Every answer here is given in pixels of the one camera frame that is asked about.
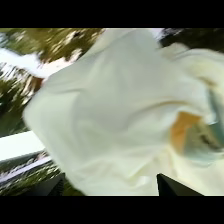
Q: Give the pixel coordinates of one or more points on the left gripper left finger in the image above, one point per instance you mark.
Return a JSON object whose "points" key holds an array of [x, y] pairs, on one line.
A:
{"points": [[50, 188]]}

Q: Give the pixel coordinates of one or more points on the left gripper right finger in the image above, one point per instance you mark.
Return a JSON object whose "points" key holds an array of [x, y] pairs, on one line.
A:
{"points": [[170, 187]]}

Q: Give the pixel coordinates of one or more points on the cream T-shirt with print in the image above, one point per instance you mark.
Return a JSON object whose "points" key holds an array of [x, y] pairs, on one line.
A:
{"points": [[113, 113]]}

